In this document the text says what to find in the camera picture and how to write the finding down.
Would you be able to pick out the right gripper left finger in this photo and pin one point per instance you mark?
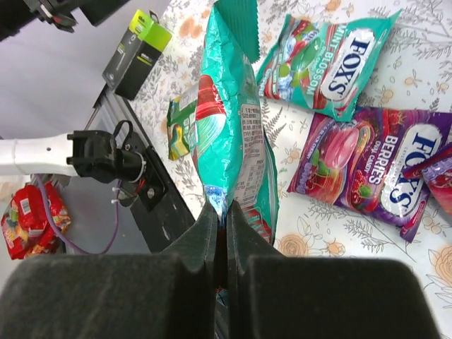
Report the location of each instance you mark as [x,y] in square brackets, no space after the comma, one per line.
[166,295]

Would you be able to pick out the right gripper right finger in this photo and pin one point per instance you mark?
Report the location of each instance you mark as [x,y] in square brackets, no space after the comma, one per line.
[275,296]

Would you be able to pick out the teal mint candy bag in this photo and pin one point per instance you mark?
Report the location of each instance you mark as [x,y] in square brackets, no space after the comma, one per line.
[323,67]
[230,150]

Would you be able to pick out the purple berries candy bag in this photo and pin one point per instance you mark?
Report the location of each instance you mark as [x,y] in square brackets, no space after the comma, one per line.
[358,164]
[436,173]

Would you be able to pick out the teal mint candy bag front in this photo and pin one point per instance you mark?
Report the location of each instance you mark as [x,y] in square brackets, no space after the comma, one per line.
[323,67]

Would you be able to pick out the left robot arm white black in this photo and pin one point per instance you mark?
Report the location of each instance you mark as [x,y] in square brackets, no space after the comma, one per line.
[97,154]

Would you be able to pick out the red candy bag on floor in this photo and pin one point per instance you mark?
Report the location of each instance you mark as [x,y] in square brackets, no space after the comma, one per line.
[25,227]

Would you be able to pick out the green snack bag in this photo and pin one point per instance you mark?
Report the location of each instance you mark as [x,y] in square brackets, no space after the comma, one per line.
[180,122]

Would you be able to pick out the green black razor box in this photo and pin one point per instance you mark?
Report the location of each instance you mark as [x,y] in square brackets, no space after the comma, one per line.
[136,54]

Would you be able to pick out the floral table mat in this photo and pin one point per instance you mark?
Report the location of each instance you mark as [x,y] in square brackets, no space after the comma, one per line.
[359,253]

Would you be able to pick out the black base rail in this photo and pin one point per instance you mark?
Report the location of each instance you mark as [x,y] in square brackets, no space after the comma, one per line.
[156,215]

